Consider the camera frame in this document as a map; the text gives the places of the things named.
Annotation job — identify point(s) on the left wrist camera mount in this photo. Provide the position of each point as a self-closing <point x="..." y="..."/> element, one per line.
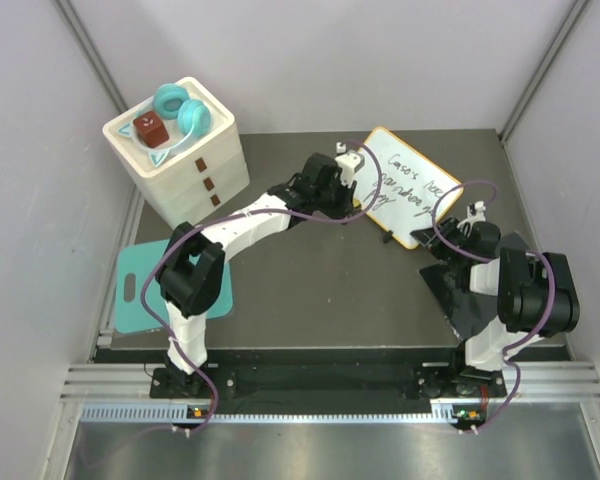
<point x="350" y="162"/>

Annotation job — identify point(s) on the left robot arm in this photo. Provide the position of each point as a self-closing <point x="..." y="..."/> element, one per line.
<point x="190" y="281"/>

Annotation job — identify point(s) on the brown cube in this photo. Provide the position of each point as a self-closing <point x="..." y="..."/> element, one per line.
<point x="151" y="129"/>

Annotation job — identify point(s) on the teal cat-ear headphones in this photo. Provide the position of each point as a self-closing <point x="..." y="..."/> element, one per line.
<point x="187" y="120"/>

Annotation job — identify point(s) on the white three-drawer storage box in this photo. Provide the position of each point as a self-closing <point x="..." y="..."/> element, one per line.
<point x="194" y="183"/>

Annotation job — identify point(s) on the teal cutting board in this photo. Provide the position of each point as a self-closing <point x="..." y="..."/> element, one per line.
<point x="134" y="263"/>

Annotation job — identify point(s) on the grey slotted cable duct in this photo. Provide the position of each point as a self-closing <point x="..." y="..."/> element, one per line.
<point x="188" y="415"/>

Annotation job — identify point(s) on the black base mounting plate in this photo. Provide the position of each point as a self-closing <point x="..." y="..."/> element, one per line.
<point x="234" y="382"/>

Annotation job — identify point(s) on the aluminium frame rail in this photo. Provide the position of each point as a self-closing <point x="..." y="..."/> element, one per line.
<point x="106" y="382"/>

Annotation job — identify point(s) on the black flat box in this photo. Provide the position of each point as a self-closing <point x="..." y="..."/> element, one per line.
<point x="518" y="300"/>

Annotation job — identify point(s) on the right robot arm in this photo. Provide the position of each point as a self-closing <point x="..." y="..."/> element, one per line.
<point x="485" y="354"/>

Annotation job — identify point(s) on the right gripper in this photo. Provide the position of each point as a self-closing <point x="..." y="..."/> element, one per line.
<point x="449" y="228"/>

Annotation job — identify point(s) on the yellow-framed whiteboard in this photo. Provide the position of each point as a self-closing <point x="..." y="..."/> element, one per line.
<point x="405" y="191"/>

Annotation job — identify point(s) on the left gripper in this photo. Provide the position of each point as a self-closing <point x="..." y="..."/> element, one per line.
<point x="345" y="206"/>

